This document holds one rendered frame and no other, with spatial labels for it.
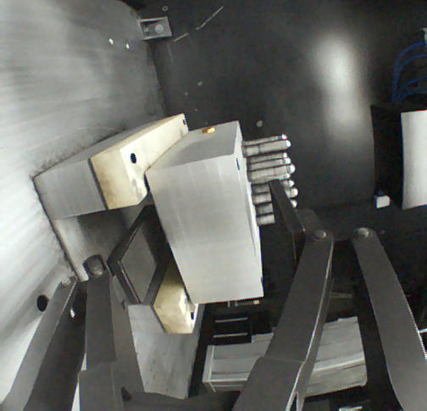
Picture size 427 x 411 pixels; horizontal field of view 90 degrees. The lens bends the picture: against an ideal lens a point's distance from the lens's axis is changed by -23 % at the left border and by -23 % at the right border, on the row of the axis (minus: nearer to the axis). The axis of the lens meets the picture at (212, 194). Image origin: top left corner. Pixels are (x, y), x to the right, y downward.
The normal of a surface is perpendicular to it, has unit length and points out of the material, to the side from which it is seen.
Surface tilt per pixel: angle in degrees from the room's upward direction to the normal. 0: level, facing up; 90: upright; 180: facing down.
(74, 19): 0
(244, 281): 90
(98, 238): 0
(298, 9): 90
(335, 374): 90
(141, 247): 4
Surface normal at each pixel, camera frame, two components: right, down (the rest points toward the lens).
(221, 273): -0.11, 0.39
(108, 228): 0.97, -0.18
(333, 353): -0.24, -0.90
